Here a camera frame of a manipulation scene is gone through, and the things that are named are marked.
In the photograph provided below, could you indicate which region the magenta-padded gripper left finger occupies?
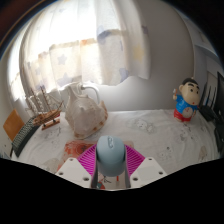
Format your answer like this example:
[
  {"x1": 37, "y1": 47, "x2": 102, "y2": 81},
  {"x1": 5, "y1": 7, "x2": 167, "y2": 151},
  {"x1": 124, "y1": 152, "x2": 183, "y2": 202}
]
[{"x1": 55, "y1": 143, "x2": 98, "y2": 189}]

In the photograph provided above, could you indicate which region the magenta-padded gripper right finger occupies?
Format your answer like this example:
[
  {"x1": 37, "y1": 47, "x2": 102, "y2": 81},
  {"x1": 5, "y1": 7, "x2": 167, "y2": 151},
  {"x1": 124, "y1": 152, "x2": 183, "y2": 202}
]
[{"x1": 124, "y1": 143, "x2": 168, "y2": 189}]

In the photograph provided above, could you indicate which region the light blue computer mouse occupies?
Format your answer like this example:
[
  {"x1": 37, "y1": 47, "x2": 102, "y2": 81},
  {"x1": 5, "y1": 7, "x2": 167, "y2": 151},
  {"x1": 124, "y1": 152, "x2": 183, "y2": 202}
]
[{"x1": 95, "y1": 134, "x2": 128, "y2": 177}]

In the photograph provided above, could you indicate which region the red printed mouse pad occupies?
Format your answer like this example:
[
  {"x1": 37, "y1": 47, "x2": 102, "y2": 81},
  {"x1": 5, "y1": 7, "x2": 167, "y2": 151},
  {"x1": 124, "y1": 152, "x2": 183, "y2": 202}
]
[{"x1": 63, "y1": 139, "x2": 135, "y2": 191}]

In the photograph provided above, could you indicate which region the white printed tablecloth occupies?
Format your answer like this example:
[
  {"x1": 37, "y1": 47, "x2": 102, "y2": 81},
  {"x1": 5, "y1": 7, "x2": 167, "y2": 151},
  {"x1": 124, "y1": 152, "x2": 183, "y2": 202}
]
[{"x1": 9, "y1": 109, "x2": 221, "y2": 191}]

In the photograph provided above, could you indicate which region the large white conch shell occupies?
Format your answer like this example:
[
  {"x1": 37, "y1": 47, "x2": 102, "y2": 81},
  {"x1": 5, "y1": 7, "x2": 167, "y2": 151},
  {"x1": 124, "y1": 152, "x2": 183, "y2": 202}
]
[{"x1": 64, "y1": 82, "x2": 109, "y2": 140}]

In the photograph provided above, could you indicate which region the black keyboard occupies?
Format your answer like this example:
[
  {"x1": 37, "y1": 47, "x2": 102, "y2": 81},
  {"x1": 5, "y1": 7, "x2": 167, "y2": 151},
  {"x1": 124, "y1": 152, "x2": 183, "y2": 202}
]
[{"x1": 11, "y1": 115, "x2": 41, "y2": 158}]

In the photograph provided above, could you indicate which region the wooden model sailing ship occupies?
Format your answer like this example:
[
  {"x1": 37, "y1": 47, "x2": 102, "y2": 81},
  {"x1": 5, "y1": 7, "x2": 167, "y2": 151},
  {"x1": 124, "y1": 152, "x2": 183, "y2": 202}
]
[{"x1": 24, "y1": 84, "x2": 64, "y2": 132}]

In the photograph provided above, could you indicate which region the cartoon boy figurine clock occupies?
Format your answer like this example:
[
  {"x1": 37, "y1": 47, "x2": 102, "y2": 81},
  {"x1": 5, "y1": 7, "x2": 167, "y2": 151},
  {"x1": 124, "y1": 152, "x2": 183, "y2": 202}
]
[{"x1": 172, "y1": 77, "x2": 202, "y2": 123}]

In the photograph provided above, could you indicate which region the orange wooden chair back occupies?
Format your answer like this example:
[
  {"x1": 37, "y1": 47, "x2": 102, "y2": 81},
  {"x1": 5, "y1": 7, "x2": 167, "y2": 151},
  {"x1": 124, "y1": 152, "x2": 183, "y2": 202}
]
[{"x1": 2, "y1": 108, "x2": 26, "y2": 143}]

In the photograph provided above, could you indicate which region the black router with antennas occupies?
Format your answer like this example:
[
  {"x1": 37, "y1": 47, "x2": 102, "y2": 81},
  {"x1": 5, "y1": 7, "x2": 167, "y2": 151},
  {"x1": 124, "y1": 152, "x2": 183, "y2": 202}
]
[{"x1": 198, "y1": 82, "x2": 221, "y2": 123}]

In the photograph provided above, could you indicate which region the white radiator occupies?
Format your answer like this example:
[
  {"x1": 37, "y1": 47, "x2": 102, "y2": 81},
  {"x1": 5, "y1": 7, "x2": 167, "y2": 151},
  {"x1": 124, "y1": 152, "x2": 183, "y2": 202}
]
[{"x1": 59, "y1": 82, "x2": 101, "y2": 108}]

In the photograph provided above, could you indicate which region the black monitor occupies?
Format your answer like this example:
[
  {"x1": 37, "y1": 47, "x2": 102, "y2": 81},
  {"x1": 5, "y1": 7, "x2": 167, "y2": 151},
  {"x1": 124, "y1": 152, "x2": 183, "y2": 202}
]
[{"x1": 213, "y1": 71, "x2": 224, "y2": 158}]

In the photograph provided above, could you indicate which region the white star-print curtain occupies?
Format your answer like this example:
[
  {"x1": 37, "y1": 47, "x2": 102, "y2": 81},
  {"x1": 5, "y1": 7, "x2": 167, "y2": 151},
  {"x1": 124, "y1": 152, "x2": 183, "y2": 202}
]
[{"x1": 19, "y1": 0, "x2": 153, "y2": 98}]

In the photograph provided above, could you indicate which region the white wall shelf unit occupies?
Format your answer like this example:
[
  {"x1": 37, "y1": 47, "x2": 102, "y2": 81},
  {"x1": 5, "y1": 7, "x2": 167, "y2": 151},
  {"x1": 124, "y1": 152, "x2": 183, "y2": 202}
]
[{"x1": 186, "y1": 19, "x2": 224, "y2": 84}]

